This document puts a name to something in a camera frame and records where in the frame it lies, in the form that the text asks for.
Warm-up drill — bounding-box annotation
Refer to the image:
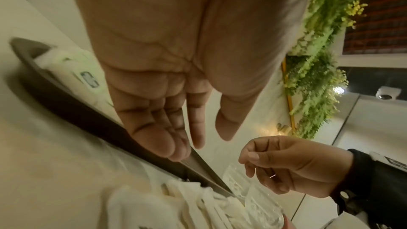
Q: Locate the person's right hand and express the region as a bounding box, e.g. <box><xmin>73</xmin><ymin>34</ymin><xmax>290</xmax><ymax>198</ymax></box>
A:
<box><xmin>237</xmin><ymin>136</ymin><xmax>354</xmax><ymax>199</ymax></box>

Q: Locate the person's left hand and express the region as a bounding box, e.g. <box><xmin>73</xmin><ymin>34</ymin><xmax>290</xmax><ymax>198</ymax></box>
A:
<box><xmin>64</xmin><ymin>0</ymin><xmax>319</xmax><ymax>162</ymax></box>

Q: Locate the clear patterned glass cup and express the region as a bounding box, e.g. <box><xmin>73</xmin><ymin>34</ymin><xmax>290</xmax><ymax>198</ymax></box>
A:
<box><xmin>243</xmin><ymin>180</ymin><xmax>286</xmax><ymax>229</ymax></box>
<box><xmin>222</xmin><ymin>162</ymin><xmax>256</xmax><ymax>198</ymax></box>

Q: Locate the row of tea bags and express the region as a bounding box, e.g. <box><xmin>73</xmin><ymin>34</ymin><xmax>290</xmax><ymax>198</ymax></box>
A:
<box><xmin>33</xmin><ymin>48</ymin><xmax>116</xmax><ymax>114</ymax></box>

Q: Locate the brown tray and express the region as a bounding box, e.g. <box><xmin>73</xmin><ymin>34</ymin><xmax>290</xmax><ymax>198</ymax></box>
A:
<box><xmin>8</xmin><ymin>36</ymin><xmax>237</xmax><ymax>198</ymax></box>

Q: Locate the pile of white sugar sachets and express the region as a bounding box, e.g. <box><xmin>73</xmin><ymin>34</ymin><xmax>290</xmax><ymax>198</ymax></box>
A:
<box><xmin>104</xmin><ymin>179</ymin><xmax>252</xmax><ymax>229</ymax></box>

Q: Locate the yellow metal bar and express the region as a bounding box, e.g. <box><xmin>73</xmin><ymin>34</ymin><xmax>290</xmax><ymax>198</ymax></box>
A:
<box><xmin>281</xmin><ymin>59</ymin><xmax>297</xmax><ymax>131</ymax></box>

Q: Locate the black right wristband with markers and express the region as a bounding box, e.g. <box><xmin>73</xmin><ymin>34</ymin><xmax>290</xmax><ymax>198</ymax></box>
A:
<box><xmin>330</xmin><ymin>148</ymin><xmax>407</xmax><ymax>229</ymax></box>

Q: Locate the green plant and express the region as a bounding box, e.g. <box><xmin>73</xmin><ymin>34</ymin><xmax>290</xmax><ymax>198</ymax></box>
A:
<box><xmin>282</xmin><ymin>0</ymin><xmax>374</xmax><ymax>140</ymax></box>

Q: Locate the white dome security camera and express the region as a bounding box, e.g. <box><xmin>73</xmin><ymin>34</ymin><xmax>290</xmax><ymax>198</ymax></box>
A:
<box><xmin>375</xmin><ymin>86</ymin><xmax>402</xmax><ymax>101</ymax></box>

